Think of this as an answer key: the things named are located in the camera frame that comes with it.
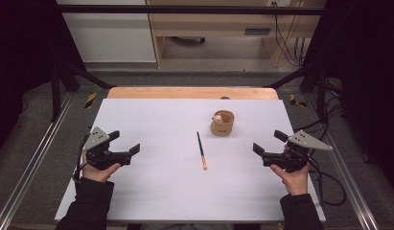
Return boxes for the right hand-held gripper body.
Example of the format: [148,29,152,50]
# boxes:
[262,129,334,173]

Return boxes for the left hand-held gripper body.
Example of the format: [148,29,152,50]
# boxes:
[81,126,132,172]

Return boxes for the wooden pen holder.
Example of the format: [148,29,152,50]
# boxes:
[210,109,236,137]

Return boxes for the black pen with wooden end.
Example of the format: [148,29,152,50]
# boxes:
[196,130,209,172]

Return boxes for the person's left hand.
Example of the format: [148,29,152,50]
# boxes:
[81,150,123,184]

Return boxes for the person's right hand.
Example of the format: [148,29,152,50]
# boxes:
[269,145,311,196]

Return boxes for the yellow tool right floor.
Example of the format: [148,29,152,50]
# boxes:
[289,92,309,109]

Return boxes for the yellow tool floor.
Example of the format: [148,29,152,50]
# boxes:
[83,91,99,110]
[289,92,309,109]

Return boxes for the yellow tool left floor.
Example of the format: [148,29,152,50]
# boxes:
[83,91,99,110]

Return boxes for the white board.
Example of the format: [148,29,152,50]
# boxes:
[54,98,327,223]

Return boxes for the wooden table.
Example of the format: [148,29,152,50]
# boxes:
[106,86,280,101]

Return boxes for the black curtain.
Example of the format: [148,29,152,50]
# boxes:
[0,0,87,158]
[303,0,394,188]

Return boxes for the white cabinet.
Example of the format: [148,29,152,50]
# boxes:
[56,0,157,64]

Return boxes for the wooden desk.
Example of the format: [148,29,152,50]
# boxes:
[145,0,329,70]

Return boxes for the left hand-held gripper cable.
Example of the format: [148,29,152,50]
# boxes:
[72,133,90,184]

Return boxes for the hand-held gripper cable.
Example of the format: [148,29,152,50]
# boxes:
[307,155,348,207]
[72,133,90,184]

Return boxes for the black floor cables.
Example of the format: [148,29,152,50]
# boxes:
[292,78,345,134]

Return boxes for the black frame post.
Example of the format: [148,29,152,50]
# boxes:
[315,61,329,125]

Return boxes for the right hand-held gripper cable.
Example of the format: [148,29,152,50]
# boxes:
[307,155,348,207]

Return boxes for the aluminium rail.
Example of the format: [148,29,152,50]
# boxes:
[303,95,382,230]
[0,91,75,230]

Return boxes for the black frame brace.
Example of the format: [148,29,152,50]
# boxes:
[267,61,317,90]
[60,59,118,90]

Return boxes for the bundle of black desk cables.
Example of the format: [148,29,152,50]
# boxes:
[273,1,310,68]

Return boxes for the black frame crossbar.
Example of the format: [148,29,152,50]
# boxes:
[56,4,327,16]

